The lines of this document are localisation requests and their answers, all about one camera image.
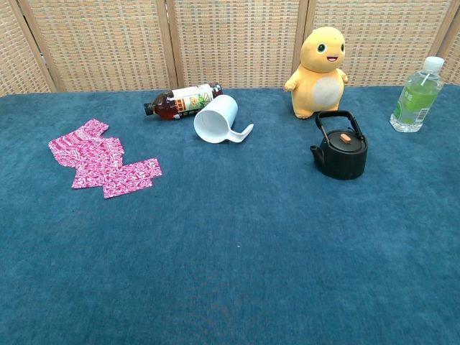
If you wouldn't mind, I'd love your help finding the brown tea bottle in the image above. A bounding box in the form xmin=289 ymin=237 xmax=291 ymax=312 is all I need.
xmin=144 ymin=82 xmax=224 ymax=121

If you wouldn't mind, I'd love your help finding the woven folding screen panel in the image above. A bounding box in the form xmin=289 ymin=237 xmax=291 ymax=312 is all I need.
xmin=0 ymin=0 xmax=58 ymax=97
xmin=17 ymin=0 xmax=179 ymax=93
xmin=438 ymin=19 xmax=460 ymax=86
xmin=165 ymin=0 xmax=310 ymax=90
xmin=304 ymin=0 xmax=456 ymax=88

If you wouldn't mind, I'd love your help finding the blue table cloth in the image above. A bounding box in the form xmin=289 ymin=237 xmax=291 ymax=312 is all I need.
xmin=0 ymin=85 xmax=460 ymax=345

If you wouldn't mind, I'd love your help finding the clear water bottle green label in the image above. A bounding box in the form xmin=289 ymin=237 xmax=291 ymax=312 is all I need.
xmin=389 ymin=55 xmax=446 ymax=134

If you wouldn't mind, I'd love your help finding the pink patterned cloth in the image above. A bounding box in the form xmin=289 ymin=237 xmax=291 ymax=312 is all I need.
xmin=47 ymin=119 xmax=163 ymax=200

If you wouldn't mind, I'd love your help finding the white plastic handled cup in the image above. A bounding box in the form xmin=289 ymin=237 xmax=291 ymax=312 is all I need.
xmin=193 ymin=94 xmax=255 ymax=144

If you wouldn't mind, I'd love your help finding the yellow plush toy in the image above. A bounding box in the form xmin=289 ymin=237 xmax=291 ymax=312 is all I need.
xmin=283 ymin=26 xmax=349 ymax=120

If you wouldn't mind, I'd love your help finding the black teapot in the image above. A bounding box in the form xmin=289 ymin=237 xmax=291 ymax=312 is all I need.
xmin=309 ymin=110 xmax=369 ymax=180

